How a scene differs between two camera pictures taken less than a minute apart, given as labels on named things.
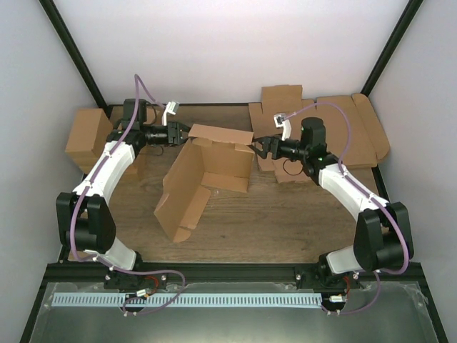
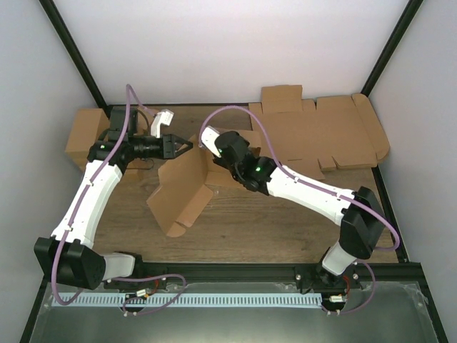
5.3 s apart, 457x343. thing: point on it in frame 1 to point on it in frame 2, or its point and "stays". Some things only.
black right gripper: x=268 y=148 to x=216 y=161
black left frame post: x=74 y=54 stays
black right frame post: x=400 y=29 stays
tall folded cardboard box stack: x=87 y=137 stays
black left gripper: x=174 y=132 to x=169 y=151
